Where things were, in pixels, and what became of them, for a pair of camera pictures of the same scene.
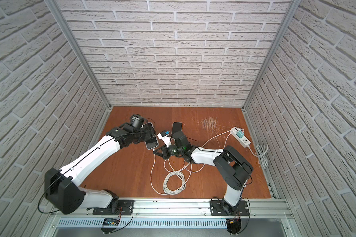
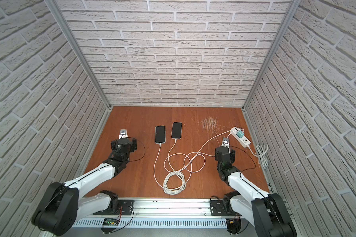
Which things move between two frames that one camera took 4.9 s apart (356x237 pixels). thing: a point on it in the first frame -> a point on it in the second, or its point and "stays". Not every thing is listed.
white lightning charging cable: (191, 164) -> (181, 174)
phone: (153, 142) -> (160, 136)
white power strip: (244, 140) stays
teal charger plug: (240, 134) stays
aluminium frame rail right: (290, 13) stays
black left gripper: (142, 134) -> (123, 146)
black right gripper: (159, 152) -> (229, 154)
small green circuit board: (111, 221) stays
